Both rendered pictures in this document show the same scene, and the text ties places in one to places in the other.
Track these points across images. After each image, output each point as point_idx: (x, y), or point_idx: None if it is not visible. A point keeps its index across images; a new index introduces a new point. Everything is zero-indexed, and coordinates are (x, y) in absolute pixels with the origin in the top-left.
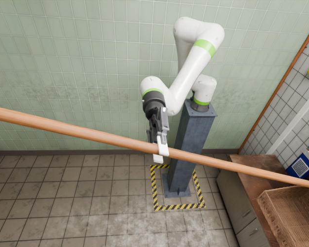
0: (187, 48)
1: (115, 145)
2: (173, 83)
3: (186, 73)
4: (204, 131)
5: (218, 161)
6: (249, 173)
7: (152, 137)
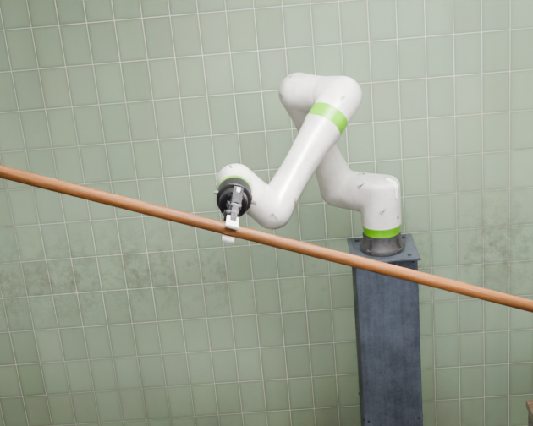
0: None
1: (174, 219)
2: (275, 174)
3: (294, 155)
4: (404, 306)
5: (317, 246)
6: (376, 268)
7: None
